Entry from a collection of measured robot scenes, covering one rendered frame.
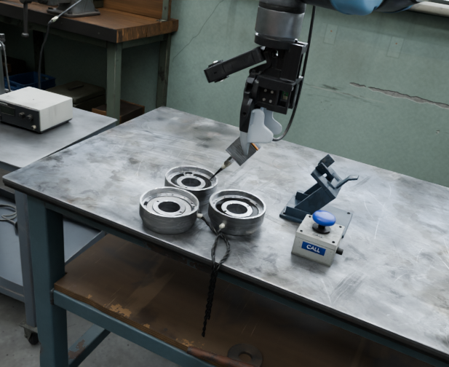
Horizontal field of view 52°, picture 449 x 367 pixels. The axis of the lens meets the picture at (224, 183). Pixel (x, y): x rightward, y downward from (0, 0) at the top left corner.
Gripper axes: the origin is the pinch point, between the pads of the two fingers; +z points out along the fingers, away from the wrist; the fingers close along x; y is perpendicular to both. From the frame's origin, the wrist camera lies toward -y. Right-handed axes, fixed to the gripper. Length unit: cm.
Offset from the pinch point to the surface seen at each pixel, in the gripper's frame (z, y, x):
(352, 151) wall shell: 53, 7, 155
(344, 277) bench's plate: 13.3, 24.0, -10.8
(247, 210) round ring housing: 10.5, 3.8, -4.9
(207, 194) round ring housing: 10.2, -4.8, -4.5
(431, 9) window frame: -20, 23, 146
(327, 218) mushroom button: 5.8, 18.5, -7.0
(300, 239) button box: 9.9, 15.3, -9.4
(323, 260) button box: 12.3, 19.9, -9.5
